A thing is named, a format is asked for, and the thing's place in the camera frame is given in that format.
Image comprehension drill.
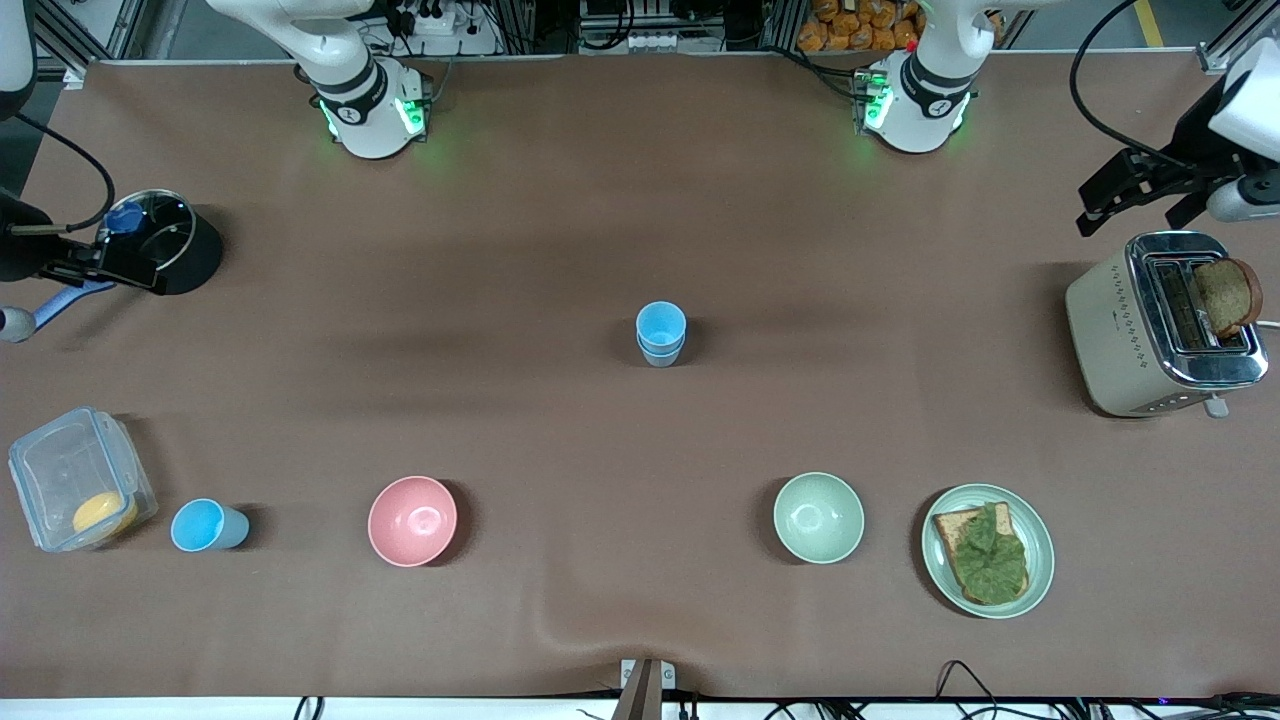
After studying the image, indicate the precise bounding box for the blue plastic cup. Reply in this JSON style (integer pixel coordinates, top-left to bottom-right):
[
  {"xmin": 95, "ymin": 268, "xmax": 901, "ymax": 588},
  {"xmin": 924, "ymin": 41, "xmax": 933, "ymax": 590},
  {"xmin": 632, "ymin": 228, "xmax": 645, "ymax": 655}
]
[
  {"xmin": 170, "ymin": 498, "xmax": 251, "ymax": 553},
  {"xmin": 636, "ymin": 301, "xmax": 688, "ymax": 356}
]

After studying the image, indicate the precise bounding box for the glass lid with blue knob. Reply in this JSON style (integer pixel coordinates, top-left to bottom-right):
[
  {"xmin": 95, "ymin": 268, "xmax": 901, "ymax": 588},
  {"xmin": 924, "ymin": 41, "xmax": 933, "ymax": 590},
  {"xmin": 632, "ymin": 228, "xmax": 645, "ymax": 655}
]
[{"xmin": 105, "ymin": 190, "xmax": 196, "ymax": 276}]

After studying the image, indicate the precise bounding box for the black cooking pot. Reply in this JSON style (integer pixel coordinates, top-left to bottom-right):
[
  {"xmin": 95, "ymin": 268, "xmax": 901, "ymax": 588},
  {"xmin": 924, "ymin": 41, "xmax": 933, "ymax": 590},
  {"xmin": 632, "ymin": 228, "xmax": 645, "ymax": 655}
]
[{"xmin": 105, "ymin": 188, "xmax": 224, "ymax": 296}]

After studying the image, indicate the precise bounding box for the brown bread slice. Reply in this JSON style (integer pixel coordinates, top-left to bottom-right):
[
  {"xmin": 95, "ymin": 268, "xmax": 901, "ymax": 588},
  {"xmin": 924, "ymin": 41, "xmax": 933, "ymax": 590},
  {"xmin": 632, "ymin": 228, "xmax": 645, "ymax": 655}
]
[{"xmin": 1192, "ymin": 258, "xmax": 1264, "ymax": 338}]

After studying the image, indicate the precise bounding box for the cream and chrome toaster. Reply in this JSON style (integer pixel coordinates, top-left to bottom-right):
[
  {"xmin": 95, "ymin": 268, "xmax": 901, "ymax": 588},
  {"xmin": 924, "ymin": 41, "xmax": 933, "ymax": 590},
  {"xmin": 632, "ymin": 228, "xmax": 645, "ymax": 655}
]
[{"xmin": 1064, "ymin": 232, "xmax": 1271, "ymax": 419}]

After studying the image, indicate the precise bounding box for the clear plastic lidded container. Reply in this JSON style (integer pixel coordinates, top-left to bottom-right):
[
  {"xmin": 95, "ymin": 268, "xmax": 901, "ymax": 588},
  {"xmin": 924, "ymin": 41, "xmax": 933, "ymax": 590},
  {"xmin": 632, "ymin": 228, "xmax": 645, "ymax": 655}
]
[{"xmin": 8, "ymin": 406, "xmax": 159, "ymax": 553}]

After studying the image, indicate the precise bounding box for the yellow round food item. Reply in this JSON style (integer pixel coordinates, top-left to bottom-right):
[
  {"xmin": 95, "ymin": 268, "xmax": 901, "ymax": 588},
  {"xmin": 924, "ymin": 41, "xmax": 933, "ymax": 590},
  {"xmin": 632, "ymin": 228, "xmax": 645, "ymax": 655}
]
[{"xmin": 72, "ymin": 490, "xmax": 139, "ymax": 541}]

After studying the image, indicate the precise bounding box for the bag of orange buns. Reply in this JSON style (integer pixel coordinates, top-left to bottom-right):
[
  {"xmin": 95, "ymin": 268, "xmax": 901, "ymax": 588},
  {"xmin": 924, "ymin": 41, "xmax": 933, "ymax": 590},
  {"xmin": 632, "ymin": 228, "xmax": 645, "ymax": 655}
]
[{"xmin": 797, "ymin": 0, "xmax": 926, "ymax": 53}]

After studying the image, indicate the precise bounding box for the pale green plate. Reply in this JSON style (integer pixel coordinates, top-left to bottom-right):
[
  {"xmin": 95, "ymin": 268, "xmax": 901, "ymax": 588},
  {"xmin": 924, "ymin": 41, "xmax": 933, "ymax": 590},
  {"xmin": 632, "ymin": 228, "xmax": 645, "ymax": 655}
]
[{"xmin": 921, "ymin": 484, "xmax": 1056, "ymax": 620}]

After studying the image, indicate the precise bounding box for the pink bowl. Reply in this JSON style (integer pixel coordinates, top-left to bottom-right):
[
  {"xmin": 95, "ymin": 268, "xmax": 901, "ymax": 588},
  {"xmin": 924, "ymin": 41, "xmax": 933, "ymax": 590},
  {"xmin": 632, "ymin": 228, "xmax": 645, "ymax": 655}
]
[{"xmin": 367, "ymin": 476, "xmax": 459, "ymax": 568}]

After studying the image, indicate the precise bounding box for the toast slice under lettuce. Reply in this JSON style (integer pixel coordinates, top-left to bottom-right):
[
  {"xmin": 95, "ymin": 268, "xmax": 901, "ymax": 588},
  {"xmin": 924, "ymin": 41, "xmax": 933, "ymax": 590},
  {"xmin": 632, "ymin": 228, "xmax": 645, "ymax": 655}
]
[{"xmin": 933, "ymin": 502, "xmax": 1031, "ymax": 605}]

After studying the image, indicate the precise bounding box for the green lettuce leaf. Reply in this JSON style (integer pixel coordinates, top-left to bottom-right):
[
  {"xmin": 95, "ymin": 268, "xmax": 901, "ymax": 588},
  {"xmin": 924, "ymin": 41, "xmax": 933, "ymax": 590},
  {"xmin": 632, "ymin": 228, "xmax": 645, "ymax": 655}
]
[{"xmin": 945, "ymin": 503, "xmax": 1029, "ymax": 603}]

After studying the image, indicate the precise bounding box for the pale green bowl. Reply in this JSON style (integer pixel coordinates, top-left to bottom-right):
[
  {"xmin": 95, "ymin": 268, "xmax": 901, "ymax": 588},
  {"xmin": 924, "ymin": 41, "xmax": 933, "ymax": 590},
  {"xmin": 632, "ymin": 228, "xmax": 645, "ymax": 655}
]
[{"xmin": 773, "ymin": 472, "xmax": 866, "ymax": 565}]

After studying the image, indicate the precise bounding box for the brown table cloth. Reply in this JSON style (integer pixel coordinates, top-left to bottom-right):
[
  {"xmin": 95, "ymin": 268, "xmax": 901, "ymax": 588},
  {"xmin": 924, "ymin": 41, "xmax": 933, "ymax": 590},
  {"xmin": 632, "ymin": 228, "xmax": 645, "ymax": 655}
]
[{"xmin": 0, "ymin": 52, "xmax": 1280, "ymax": 701}]

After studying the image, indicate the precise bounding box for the blue utensil handle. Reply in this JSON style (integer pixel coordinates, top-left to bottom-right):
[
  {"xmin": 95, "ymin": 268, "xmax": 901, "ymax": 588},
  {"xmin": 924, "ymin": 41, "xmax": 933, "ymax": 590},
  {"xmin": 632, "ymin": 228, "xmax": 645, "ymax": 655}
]
[{"xmin": 30, "ymin": 280, "xmax": 116, "ymax": 331}]

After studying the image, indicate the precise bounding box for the aluminium frame rail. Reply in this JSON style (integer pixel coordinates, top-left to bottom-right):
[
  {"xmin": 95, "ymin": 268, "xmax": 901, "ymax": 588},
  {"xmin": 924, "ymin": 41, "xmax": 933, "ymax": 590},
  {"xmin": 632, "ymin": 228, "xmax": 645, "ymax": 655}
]
[
  {"xmin": 1197, "ymin": 0, "xmax": 1280, "ymax": 76},
  {"xmin": 45, "ymin": 0, "xmax": 186, "ymax": 89}
]

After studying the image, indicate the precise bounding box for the black floor cable loop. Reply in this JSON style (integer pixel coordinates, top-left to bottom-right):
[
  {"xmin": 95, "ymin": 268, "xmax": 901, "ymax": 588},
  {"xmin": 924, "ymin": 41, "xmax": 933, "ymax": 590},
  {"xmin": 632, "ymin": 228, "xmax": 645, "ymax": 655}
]
[{"xmin": 935, "ymin": 660, "xmax": 1001, "ymax": 720}]

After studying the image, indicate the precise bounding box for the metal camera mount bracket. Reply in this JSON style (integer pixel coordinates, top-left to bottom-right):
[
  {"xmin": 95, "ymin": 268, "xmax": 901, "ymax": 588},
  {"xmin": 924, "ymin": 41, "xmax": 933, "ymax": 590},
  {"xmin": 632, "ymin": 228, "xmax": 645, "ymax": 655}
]
[{"xmin": 620, "ymin": 658, "xmax": 677, "ymax": 720}]

